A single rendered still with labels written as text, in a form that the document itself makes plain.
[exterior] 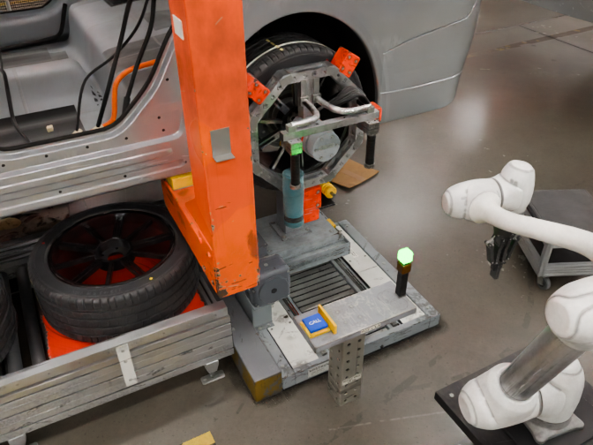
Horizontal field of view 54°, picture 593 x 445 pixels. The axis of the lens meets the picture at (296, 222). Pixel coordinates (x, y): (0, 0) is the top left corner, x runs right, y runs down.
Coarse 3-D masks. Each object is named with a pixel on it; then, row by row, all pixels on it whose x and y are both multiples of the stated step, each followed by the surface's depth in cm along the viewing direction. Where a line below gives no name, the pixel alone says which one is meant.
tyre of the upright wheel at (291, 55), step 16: (288, 32) 245; (256, 48) 235; (272, 48) 231; (288, 48) 228; (304, 48) 229; (320, 48) 233; (256, 64) 227; (272, 64) 226; (288, 64) 229; (352, 80) 247; (256, 176) 250
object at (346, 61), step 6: (342, 48) 232; (336, 54) 234; (342, 54) 231; (348, 54) 229; (354, 54) 231; (336, 60) 233; (342, 60) 230; (348, 60) 231; (354, 60) 232; (336, 66) 232; (342, 66) 231; (348, 66) 232; (354, 66) 234; (342, 72) 233; (348, 72) 234
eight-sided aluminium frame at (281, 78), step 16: (304, 64) 229; (320, 64) 231; (272, 80) 225; (288, 80) 223; (336, 80) 233; (272, 96) 225; (256, 112) 224; (256, 128) 228; (352, 128) 256; (256, 144) 232; (352, 144) 255; (256, 160) 236; (336, 160) 258; (272, 176) 244; (304, 176) 258; (320, 176) 257
